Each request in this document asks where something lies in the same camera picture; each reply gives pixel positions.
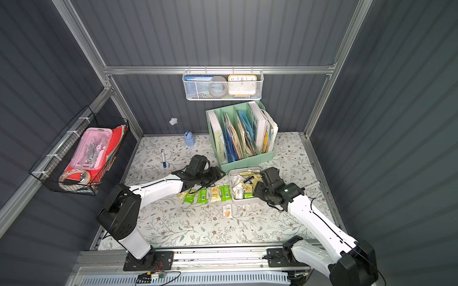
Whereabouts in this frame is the green file organizer box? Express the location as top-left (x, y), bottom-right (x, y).
top-left (205, 101), bottom-right (277, 173)

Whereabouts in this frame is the green cookie packet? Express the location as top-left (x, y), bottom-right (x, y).
top-left (197, 188), bottom-right (208, 204)
top-left (219, 185), bottom-right (232, 201)
top-left (184, 193), bottom-right (196, 204)

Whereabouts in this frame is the grey tape roll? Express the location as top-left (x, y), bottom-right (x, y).
top-left (208, 76), bottom-right (227, 98)

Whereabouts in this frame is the white cookie storage box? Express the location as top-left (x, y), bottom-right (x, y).
top-left (229, 167), bottom-right (262, 205)

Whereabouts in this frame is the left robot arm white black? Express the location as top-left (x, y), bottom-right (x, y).
top-left (97, 155), bottom-right (226, 261)

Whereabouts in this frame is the red cloth bag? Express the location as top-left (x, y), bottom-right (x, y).
top-left (63, 125), bottom-right (128, 185)

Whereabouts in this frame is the white wire wall basket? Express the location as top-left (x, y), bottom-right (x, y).
top-left (182, 69), bottom-right (264, 101)

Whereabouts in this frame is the white book slot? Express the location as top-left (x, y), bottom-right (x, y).
top-left (248, 101), bottom-right (267, 153)
top-left (208, 112), bottom-right (227, 164)

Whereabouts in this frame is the white cookie packet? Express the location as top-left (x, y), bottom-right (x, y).
top-left (222, 204), bottom-right (233, 219)

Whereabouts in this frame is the black marker pen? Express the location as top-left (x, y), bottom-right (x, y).
top-left (304, 181), bottom-right (321, 189)

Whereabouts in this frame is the white book right slot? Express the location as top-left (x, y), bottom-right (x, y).
top-left (248, 101), bottom-right (267, 153)

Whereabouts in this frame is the blue box in basket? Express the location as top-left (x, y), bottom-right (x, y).
top-left (183, 75), bottom-right (213, 100)

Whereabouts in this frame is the black wire side basket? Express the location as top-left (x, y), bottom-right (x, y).
top-left (29, 106), bottom-right (130, 195)

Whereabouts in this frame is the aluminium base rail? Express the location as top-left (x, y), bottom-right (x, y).
top-left (71, 244), bottom-right (366, 286)

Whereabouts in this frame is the pale yellow packet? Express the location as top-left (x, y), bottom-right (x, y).
top-left (177, 191), bottom-right (188, 200)

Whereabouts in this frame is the white book left slot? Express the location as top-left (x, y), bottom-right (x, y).
top-left (208, 112), bottom-right (227, 164)

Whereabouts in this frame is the blue white marker pen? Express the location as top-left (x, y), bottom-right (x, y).
top-left (161, 149), bottom-right (167, 169)

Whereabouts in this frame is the pink plastic tool box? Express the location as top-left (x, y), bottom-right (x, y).
top-left (70, 128), bottom-right (113, 170)

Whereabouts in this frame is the yellow white alarm clock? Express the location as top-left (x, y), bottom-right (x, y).
top-left (227, 75), bottom-right (258, 97)

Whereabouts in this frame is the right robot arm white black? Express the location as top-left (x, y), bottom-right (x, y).
top-left (253, 167), bottom-right (380, 286)

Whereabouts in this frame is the yellow cookie packet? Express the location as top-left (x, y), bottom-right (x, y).
top-left (211, 185), bottom-right (221, 202)

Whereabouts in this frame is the clear tape roll in basket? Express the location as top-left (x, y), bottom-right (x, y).
top-left (58, 169), bottom-right (91, 185)

